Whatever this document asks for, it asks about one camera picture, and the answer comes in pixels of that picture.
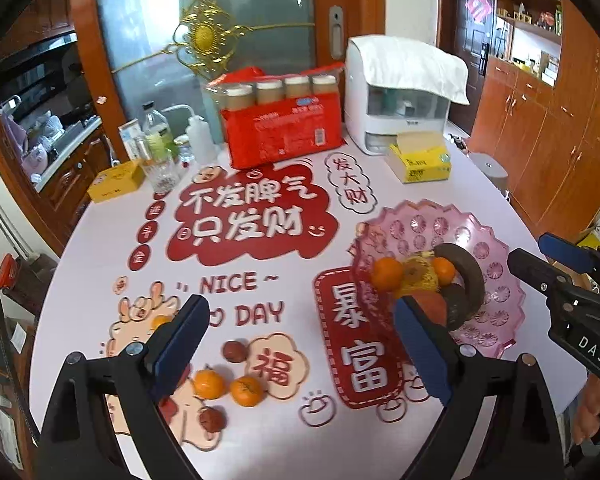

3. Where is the clear green-label bottle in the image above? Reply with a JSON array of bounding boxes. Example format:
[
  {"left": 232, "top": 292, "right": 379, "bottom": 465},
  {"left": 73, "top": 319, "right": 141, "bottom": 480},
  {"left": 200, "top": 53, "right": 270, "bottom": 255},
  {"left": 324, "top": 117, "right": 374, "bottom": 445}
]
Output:
[{"left": 143, "top": 101, "right": 178, "bottom": 162}]

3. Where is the small white carton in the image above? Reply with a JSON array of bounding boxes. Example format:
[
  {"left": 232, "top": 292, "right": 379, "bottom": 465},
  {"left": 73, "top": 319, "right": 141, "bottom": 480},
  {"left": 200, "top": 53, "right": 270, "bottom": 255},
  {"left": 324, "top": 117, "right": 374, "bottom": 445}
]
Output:
[{"left": 118, "top": 119, "right": 142, "bottom": 160}]

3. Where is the yellow tissue box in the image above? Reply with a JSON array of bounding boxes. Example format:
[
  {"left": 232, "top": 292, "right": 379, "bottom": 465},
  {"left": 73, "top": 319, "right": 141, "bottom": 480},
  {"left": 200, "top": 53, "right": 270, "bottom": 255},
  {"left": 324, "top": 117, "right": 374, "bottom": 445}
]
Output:
[{"left": 386, "top": 131, "right": 452, "bottom": 183}]

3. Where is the grey round stool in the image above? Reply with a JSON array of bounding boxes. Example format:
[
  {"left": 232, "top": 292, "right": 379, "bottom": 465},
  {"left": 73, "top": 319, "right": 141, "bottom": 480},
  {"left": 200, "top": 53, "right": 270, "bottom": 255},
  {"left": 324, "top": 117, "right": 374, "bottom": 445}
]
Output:
[{"left": 469, "top": 152, "right": 508, "bottom": 196}]

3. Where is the red drink bottle pack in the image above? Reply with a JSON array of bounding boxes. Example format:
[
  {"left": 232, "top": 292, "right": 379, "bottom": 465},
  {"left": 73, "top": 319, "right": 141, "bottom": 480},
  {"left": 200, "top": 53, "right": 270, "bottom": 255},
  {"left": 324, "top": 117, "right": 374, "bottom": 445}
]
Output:
[{"left": 206, "top": 62, "right": 344, "bottom": 170}]

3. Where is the right hand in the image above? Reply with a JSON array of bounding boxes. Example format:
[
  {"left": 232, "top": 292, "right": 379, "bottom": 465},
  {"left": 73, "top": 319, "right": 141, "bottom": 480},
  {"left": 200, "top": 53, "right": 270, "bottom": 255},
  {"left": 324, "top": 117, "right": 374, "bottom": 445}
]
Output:
[{"left": 572, "top": 374, "right": 600, "bottom": 445}]

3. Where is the dark avocado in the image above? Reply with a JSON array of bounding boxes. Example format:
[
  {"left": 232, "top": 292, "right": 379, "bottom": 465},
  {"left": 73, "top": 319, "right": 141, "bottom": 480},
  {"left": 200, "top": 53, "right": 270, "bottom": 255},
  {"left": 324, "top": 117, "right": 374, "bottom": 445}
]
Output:
[{"left": 440, "top": 283, "right": 470, "bottom": 332}]

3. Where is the small glass jar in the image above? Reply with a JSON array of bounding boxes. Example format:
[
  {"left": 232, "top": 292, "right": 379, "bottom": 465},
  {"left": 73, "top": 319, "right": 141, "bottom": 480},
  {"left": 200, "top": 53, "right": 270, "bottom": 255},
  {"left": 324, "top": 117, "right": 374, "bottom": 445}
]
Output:
[{"left": 174, "top": 134, "right": 194, "bottom": 165}]

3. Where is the red apple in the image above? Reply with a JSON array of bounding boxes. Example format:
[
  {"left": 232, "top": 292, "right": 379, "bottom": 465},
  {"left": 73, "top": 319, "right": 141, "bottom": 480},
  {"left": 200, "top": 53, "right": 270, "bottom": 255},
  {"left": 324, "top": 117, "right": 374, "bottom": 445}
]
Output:
[{"left": 411, "top": 290, "right": 448, "bottom": 327}]

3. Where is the lychee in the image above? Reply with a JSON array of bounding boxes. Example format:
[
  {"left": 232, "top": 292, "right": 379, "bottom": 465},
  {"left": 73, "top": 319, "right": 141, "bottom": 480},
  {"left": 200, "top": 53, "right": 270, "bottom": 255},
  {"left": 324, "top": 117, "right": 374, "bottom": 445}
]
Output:
[
  {"left": 222, "top": 340, "right": 249, "bottom": 364},
  {"left": 198, "top": 408, "right": 226, "bottom": 434}
]

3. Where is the wooden cabinet wall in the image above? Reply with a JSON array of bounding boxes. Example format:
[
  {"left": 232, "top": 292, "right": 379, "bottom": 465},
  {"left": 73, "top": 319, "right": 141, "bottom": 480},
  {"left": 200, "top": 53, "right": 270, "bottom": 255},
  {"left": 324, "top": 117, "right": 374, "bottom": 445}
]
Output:
[{"left": 469, "top": 0, "right": 600, "bottom": 240}]

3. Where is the dark entrance door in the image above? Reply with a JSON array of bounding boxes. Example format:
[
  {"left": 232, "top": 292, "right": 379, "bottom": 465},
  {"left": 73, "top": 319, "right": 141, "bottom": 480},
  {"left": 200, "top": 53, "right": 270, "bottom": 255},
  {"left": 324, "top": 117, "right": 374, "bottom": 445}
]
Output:
[{"left": 436, "top": 0, "right": 495, "bottom": 134}]

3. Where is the white towel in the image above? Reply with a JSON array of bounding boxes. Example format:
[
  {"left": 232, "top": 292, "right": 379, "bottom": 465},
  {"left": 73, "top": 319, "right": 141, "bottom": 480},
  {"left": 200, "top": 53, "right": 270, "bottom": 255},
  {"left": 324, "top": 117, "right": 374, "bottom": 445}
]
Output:
[{"left": 349, "top": 35, "right": 469, "bottom": 105}]

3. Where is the overripe dark banana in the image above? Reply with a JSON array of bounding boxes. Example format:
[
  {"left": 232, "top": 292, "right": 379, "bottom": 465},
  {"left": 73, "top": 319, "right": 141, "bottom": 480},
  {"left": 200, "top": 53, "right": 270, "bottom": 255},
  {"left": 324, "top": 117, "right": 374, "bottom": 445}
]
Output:
[{"left": 434, "top": 243, "right": 486, "bottom": 318}]

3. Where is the glass door with gold ornament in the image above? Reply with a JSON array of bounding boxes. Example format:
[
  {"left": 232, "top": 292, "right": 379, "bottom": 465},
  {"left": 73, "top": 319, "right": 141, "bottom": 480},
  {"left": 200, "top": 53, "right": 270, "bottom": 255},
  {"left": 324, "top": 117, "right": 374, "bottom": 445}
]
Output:
[{"left": 70, "top": 0, "right": 386, "bottom": 155}]

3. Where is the white squeeze bottle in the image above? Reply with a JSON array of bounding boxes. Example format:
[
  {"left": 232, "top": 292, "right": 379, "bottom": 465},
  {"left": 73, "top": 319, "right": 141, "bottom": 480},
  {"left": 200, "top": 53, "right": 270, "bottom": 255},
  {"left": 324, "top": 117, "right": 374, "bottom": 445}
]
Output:
[{"left": 162, "top": 104, "right": 218, "bottom": 166}]

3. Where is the lychee front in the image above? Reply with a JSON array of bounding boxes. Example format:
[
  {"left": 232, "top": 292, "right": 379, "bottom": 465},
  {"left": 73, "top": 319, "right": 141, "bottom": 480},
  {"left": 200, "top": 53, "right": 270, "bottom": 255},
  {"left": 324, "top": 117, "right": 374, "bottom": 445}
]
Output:
[{"left": 198, "top": 408, "right": 226, "bottom": 434}]

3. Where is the printed pink tablecloth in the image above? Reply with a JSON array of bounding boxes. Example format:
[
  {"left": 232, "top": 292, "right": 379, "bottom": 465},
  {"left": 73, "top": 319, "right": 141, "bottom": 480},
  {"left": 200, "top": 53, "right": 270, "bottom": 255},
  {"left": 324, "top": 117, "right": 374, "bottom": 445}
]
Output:
[{"left": 28, "top": 134, "right": 589, "bottom": 480}]

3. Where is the pink plastic fruit bowl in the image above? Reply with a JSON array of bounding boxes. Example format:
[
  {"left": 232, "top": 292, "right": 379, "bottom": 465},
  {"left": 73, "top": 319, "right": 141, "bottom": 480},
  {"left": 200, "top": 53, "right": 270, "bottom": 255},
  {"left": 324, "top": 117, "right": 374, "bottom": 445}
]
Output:
[{"left": 351, "top": 200, "right": 526, "bottom": 363}]

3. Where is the white countertop appliance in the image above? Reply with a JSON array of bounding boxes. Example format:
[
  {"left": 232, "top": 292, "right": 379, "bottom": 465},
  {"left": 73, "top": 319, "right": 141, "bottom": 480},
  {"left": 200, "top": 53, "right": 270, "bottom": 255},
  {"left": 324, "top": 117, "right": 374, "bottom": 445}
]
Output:
[{"left": 344, "top": 43, "right": 452, "bottom": 155}]

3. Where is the yellow pear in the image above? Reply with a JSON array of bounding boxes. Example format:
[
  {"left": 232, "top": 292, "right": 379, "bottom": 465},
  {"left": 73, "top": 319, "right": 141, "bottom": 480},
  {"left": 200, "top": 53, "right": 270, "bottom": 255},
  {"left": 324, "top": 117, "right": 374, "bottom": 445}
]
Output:
[{"left": 392, "top": 256, "right": 439, "bottom": 299}]

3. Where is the yellow tin box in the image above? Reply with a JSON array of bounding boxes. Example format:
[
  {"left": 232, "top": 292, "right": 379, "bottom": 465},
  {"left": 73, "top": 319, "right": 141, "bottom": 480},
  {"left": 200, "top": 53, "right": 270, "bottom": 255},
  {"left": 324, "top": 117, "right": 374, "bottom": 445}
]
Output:
[{"left": 87, "top": 160, "right": 145, "bottom": 203}]

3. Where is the clear drinking glass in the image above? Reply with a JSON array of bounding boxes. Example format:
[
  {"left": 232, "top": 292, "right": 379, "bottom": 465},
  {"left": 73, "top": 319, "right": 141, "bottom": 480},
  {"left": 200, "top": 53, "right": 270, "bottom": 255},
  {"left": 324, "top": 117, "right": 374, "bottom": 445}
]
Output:
[{"left": 142, "top": 151, "right": 181, "bottom": 193}]

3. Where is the small tangerine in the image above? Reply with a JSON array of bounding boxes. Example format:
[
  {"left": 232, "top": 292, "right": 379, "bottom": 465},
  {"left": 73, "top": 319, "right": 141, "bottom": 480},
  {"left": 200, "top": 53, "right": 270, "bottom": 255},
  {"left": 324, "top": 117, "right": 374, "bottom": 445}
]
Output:
[{"left": 150, "top": 315, "right": 173, "bottom": 330}]

